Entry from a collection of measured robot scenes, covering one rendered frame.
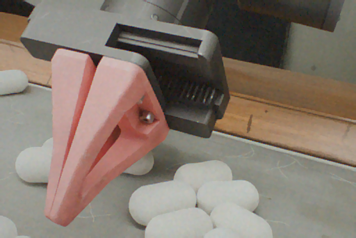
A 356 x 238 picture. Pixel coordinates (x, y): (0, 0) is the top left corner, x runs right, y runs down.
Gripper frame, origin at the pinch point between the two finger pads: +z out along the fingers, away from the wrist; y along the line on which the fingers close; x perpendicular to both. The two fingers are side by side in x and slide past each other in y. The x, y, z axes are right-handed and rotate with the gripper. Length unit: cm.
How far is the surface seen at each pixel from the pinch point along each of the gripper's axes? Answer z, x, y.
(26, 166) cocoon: -1.7, 2.5, -4.6
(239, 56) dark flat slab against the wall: -120, 171, -45
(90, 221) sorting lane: -0.2, 3.0, 0.2
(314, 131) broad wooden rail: -12.8, 11.9, 9.4
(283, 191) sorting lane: -6.6, 8.4, 8.8
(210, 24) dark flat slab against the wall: -129, 163, -62
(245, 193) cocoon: -4.5, 4.4, 7.3
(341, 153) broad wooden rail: -11.6, 11.9, 11.6
